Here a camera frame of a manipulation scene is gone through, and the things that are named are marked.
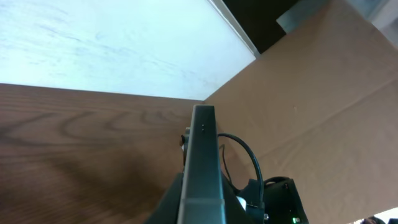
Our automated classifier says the black right camera cable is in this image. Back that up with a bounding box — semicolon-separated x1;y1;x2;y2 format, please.
216;133;265;209

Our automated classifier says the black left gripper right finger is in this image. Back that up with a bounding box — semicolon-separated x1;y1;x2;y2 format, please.
221;175;254;224

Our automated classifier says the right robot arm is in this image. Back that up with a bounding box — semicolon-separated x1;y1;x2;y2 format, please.
238;177;309;224

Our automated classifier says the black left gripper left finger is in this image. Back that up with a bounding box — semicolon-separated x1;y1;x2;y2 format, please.
144;173;183;224

